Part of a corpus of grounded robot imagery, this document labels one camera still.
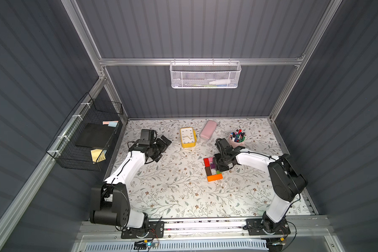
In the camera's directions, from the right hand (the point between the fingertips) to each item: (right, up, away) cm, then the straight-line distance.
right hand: (210, 164), depth 92 cm
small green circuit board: (-33, -32, -21) cm, 51 cm away
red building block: (-2, 0, +5) cm, 5 cm away
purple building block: (+1, -1, -1) cm, 2 cm away
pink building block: (+1, +2, +4) cm, 5 cm away
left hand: (-23, +11, -6) cm, 26 cm away
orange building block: (+3, -8, -1) cm, 8 cm away
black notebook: (-58, +17, -15) cm, 62 cm away
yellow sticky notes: (-48, +10, -31) cm, 58 cm away
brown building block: (-1, -4, 0) cm, 4 cm away
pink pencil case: (+1, +21, +20) cm, 29 cm away
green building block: (+5, -5, 0) cm, 7 cm away
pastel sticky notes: (-54, +23, -9) cm, 59 cm away
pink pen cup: (+17, +15, +2) cm, 22 cm away
